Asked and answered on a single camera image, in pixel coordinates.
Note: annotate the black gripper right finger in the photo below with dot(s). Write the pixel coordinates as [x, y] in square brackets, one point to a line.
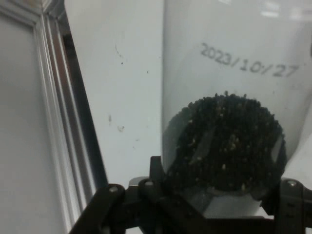
[295, 209]

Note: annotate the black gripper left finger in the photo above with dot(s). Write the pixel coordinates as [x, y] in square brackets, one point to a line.
[136, 209]

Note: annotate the black seeds heap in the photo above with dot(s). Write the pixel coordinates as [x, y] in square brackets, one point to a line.
[226, 141]

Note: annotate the clear plastic jar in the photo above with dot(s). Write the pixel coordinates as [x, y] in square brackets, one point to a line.
[219, 73]

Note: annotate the long aluminium frame rail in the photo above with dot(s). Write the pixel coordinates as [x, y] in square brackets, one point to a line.
[61, 109]

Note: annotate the short aluminium frame rail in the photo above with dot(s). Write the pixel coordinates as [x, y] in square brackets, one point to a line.
[52, 9]

